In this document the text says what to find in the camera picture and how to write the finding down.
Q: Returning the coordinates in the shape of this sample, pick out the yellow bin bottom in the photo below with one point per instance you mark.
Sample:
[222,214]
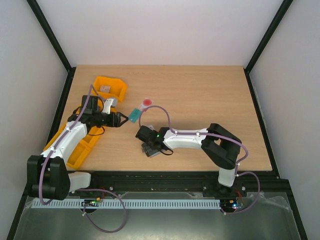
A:
[78,155]

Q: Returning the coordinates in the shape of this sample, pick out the pink card holder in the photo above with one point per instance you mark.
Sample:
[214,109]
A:
[149,152]

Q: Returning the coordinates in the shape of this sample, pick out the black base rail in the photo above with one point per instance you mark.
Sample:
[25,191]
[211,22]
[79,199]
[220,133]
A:
[205,182]

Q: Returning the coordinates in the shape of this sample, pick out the teal credit card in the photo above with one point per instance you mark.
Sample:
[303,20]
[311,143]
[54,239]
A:
[134,115]

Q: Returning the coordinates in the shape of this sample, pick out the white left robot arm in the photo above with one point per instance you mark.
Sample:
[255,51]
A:
[47,175]

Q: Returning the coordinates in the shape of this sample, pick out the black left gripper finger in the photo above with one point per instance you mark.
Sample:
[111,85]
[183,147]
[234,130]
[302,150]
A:
[123,122]
[123,115]

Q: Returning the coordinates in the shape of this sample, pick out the yellow bin top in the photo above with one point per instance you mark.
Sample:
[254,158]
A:
[118,87]

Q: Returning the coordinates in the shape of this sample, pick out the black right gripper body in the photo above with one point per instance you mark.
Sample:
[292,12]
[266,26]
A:
[149,149]

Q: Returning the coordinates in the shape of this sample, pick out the black frame post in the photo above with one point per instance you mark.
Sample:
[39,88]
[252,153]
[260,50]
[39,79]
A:
[279,15]
[42,20]

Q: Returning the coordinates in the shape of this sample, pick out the yellow bin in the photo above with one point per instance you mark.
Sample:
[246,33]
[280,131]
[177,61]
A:
[93,137]
[78,155]
[118,87]

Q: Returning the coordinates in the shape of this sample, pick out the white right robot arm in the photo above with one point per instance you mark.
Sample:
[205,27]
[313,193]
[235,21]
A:
[221,146]

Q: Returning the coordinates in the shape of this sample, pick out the black right frame post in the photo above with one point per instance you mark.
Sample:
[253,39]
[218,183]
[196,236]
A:
[279,15]

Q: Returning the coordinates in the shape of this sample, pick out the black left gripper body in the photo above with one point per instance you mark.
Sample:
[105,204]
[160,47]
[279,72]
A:
[111,123]

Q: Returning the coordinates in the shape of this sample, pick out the grey slotted cable duct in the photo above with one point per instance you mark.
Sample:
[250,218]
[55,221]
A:
[131,204]

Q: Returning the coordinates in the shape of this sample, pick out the black left frame post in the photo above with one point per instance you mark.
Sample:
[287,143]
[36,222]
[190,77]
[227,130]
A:
[42,20]

